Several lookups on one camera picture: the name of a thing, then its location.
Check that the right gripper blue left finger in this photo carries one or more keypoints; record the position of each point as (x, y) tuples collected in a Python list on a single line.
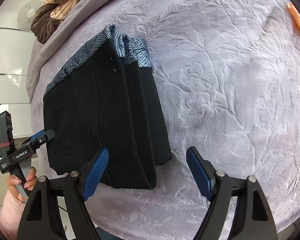
[(92, 172)]

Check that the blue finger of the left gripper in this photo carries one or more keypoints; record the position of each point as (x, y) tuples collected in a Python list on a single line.
[(40, 136), (51, 136)]

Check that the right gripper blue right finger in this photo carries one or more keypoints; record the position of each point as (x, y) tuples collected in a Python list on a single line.
[(203, 173)]

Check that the black pants with patterned waistband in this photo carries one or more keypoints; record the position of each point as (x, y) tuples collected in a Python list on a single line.
[(105, 97)]

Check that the left hand with painted nails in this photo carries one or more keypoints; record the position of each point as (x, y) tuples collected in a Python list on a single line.
[(13, 181)]

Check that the white drawer cabinet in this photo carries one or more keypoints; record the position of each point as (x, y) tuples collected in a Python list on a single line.
[(15, 51)]

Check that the lilac embossed bed blanket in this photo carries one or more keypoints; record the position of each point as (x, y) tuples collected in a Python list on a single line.
[(228, 79)]

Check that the brown striped crumpled garment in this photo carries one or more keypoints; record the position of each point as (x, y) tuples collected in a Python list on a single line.
[(49, 16)]

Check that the white round floral bag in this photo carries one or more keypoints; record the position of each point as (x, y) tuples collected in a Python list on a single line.
[(26, 14)]

